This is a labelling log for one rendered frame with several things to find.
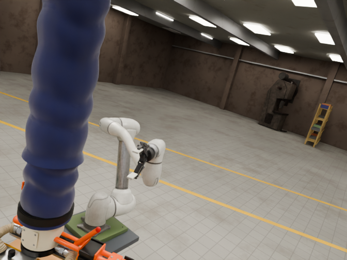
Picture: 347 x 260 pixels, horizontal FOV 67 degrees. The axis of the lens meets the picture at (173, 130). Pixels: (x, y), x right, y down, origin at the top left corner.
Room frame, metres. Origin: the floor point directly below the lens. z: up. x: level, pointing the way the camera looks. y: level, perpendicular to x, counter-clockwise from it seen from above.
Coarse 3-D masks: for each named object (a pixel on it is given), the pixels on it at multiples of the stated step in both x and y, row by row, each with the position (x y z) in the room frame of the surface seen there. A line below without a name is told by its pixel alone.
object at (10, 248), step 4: (8, 248) 0.97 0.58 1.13; (12, 248) 0.98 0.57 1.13; (16, 248) 0.99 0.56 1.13; (4, 252) 0.94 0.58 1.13; (8, 252) 0.93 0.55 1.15; (12, 252) 0.93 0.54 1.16; (16, 252) 0.96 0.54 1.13; (0, 256) 0.92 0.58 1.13; (4, 256) 0.92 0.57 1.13; (8, 256) 0.92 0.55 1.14; (12, 256) 0.93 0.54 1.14
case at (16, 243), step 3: (15, 240) 1.22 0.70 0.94; (18, 240) 1.23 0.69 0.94; (9, 243) 1.19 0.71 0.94; (12, 243) 1.20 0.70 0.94; (15, 243) 1.20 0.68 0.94; (18, 243) 1.21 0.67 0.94; (12, 246) 1.18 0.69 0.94; (15, 246) 1.19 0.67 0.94; (18, 246) 1.19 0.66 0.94; (51, 255) 1.18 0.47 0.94; (39, 258) 1.15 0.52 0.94; (42, 258) 1.15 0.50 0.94; (45, 258) 1.15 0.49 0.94; (48, 258) 1.16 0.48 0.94; (51, 258) 1.16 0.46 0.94; (54, 258) 1.17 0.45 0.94; (57, 258) 1.17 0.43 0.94
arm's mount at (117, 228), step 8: (72, 216) 1.77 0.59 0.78; (80, 216) 1.80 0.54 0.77; (72, 224) 1.67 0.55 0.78; (112, 224) 1.79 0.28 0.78; (120, 224) 1.82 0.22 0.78; (72, 232) 1.62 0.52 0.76; (80, 232) 1.61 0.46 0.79; (104, 232) 1.68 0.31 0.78; (112, 232) 1.70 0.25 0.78; (120, 232) 1.74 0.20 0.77; (104, 240) 1.61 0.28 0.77
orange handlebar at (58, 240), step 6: (18, 222) 1.01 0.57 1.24; (66, 234) 1.01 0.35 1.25; (54, 240) 0.97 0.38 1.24; (60, 240) 0.96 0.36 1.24; (66, 246) 0.95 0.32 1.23; (72, 246) 0.95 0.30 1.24; (102, 252) 0.96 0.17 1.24; (108, 252) 0.97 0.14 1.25; (102, 258) 0.92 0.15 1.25; (108, 258) 0.93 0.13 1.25; (114, 258) 0.93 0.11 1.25; (120, 258) 0.94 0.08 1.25
